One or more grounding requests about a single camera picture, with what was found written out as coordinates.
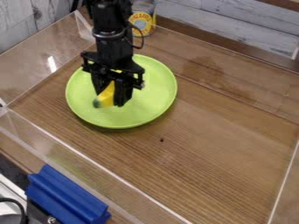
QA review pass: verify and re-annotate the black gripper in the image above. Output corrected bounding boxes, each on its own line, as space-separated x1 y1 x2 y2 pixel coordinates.
81 30 146 107

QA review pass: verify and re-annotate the yellow toy banana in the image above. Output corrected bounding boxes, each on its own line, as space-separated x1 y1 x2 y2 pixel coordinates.
93 80 115 108

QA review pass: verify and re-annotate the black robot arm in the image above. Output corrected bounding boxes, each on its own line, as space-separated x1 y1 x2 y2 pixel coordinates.
81 0 146 108

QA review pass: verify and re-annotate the green plate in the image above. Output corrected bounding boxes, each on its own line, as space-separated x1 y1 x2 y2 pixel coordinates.
66 54 178 129

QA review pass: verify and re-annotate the yellow labelled tin can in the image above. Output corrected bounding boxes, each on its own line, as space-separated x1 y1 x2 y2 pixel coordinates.
130 0 157 38

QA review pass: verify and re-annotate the blue plastic clamp block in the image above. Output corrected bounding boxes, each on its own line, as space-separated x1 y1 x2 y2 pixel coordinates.
26 164 111 224

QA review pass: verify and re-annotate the clear acrylic triangular bracket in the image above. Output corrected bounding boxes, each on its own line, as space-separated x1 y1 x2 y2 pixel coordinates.
75 10 95 43

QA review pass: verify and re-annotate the clear acrylic enclosure wall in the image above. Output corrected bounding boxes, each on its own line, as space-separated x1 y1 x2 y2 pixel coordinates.
0 99 193 224

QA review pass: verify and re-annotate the black cable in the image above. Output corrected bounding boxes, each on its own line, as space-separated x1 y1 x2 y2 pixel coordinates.
0 197 29 224

